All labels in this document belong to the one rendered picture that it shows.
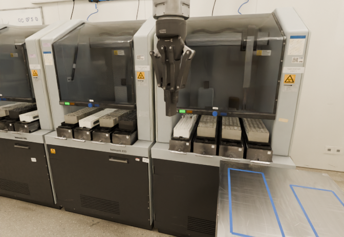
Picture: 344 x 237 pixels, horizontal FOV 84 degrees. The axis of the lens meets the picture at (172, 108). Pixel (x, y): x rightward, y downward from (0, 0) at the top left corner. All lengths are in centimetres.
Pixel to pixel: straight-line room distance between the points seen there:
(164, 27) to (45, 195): 183
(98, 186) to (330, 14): 254
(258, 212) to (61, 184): 151
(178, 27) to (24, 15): 316
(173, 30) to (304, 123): 221
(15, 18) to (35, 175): 234
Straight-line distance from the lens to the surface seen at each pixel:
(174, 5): 47
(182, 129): 122
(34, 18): 341
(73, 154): 164
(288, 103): 124
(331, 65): 250
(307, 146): 265
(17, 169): 215
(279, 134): 128
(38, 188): 208
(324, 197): 93
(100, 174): 158
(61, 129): 162
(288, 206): 82
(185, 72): 47
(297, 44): 122
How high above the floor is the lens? 130
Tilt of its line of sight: 14 degrees down
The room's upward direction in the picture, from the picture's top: straight up
